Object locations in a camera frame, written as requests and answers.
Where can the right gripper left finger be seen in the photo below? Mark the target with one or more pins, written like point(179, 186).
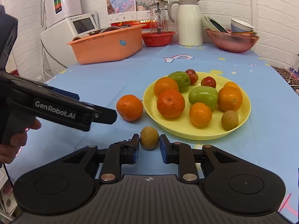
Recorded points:
point(116, 155)

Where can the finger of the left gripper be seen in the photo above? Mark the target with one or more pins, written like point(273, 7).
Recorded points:
point(62, 94)
point(104, 115)

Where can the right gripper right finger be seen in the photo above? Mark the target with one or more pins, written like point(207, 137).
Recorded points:
point(180, 154)

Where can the brown kiwi fruit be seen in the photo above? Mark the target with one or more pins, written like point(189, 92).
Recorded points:
point(149, 138)

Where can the small smooth orange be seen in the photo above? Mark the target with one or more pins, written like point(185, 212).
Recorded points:
point(200, 114)

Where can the wrinkled mandarin orange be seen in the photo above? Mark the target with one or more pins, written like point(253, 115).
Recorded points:
point(170, 104)

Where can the light green apple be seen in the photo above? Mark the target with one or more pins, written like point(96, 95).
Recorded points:
point(204, 94)

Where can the red apple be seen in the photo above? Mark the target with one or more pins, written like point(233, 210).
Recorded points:
point(192, 75)
point(208, 81)

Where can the person's left hand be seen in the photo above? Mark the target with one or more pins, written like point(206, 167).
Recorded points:
point(11, 149)

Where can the white countertop appliance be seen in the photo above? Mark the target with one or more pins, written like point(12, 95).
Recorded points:
point(55, 39)

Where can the yellow plastic plate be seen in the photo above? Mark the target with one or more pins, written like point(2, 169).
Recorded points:
point(182, 125)

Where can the orange plastic basket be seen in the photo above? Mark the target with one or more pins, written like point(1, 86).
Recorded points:
point(108, 46)

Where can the orange beside guava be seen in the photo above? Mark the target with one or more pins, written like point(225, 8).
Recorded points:
point(165, 83)

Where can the metal bowls in basket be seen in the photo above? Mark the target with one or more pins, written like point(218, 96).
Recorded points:
point(106, 31)

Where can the dark green guava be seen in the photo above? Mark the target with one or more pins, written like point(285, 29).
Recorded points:
point(182, 79)

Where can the large orange right side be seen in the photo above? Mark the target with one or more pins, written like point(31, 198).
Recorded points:
point(230, 98)

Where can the small orange right rear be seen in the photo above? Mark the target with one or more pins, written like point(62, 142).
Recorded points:
point(231, 84)

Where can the red plastic basket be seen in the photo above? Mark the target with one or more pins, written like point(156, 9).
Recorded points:
point(157, 40)

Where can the bedding poster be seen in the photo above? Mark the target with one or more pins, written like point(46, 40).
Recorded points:
point(136, 1)

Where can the glass carafe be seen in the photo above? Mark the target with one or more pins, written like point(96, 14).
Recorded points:
point(158, 23)

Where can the pink glass bowl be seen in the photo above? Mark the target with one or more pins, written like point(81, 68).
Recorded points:
point(232, 42)

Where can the white thermos jug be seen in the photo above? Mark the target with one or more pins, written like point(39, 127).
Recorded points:
point(189, 22)

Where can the stacked ceramic bowls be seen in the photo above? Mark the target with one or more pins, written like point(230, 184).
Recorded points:
point(241, 28)

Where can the white wall water purifier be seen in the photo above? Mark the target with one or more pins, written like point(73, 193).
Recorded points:
point(57, 10)

